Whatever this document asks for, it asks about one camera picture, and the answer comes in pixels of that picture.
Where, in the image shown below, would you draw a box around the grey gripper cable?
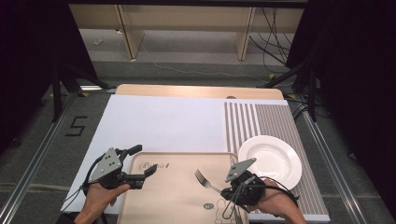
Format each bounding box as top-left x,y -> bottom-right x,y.
60,186 -> 87,214
221,176 -> 257,220

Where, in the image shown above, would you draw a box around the beige tray with rabbit print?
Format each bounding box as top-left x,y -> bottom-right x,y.
116,151 -> 250,224

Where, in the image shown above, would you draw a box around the black metal stand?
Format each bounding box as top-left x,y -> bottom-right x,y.
50,63 -> 119,123
256,57 -> 319,123

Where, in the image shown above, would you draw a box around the white board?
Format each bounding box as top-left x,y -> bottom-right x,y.
60,94 -> 332,224

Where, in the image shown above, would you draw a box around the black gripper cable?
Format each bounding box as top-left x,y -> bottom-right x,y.
260,175 -> 301,209
81,153 -> 108,197

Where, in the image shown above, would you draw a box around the metal fork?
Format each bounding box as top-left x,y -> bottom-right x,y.
194,168 -> 223,195

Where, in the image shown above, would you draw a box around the light wooden desk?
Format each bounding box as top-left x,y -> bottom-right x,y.
68,3 -> 305,62

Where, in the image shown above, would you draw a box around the person's right hand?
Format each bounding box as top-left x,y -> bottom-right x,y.
247,178 -> 307,224

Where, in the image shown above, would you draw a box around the black cables beside table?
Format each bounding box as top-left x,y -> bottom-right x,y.
284,97 -> 310,121

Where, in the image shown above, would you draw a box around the white plate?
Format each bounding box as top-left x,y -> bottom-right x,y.
237,134 -> 304,191

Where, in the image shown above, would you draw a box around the black curtain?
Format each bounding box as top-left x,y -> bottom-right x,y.
0,0 -> 98,154
285,0 -> 396,216

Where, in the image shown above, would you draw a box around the grey striped placemat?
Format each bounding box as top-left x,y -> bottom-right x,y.
223,101 -> 331,217

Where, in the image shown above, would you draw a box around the person's left hand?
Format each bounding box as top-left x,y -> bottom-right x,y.
81,182 -> 132,219

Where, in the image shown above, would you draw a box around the aluminium floor rail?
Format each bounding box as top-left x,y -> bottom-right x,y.
300,109 -> 369,224
0,92 -> 78,224

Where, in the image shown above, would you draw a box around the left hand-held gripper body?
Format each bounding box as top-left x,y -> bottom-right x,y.
89,147 -> 148,190

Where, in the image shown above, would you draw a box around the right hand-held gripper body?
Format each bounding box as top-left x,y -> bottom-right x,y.
224,157 -> 267,207

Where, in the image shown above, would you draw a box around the bundle of black cables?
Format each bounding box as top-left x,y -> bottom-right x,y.
247,7 -> 293,67

